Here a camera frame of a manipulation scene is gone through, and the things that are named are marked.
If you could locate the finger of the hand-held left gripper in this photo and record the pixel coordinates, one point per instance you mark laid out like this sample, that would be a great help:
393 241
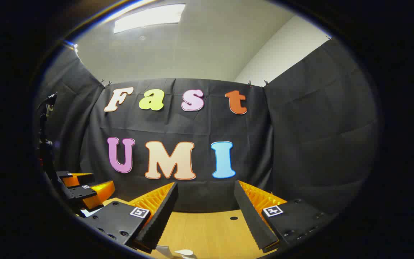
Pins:
76 178
97 194

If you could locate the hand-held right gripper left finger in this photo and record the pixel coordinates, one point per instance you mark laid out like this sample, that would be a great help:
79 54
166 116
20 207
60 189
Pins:
162 216

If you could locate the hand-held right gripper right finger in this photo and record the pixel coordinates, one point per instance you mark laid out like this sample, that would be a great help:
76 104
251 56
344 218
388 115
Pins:
252 216

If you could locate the white pump bottle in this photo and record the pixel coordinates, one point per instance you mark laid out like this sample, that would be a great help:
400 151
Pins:
184 253

